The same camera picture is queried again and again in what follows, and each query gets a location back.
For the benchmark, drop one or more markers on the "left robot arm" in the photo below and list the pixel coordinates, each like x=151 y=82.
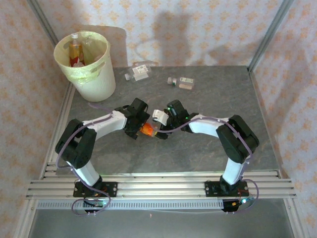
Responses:
x=104 y=124

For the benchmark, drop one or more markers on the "aluminium frame post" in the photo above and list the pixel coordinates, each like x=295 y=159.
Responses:
x=270 y=34
x=39 y=13

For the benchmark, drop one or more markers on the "orange label bottle brown cap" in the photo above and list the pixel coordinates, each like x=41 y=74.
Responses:
x=147 y=129

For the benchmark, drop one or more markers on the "aluminium mounting rail frame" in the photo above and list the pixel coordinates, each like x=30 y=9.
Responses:
x=161 y=188

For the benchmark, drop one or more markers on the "red and yellow label bottle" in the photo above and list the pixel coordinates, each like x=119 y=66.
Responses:
x=74 y=48

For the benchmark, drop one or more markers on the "clear bottle white green label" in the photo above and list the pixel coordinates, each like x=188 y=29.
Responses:
x=186 y=80

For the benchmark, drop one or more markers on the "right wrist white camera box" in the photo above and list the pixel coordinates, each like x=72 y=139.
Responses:
x=161 y=116

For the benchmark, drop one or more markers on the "white plastic waste bin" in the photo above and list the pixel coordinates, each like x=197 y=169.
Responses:
x=99 y=89

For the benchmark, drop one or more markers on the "small clear bottle green mark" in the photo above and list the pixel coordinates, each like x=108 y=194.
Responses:
x=171 y=81

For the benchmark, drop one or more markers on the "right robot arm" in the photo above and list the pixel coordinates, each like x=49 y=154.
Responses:
x=208 y=124

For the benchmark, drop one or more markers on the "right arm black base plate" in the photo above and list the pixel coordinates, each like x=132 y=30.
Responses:
x=210 y=188

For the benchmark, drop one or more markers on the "yellowish plastic bin liner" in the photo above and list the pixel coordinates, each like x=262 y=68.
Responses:
x=63 y=53

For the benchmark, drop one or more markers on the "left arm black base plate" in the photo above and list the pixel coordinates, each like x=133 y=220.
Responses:
x=112 y=189

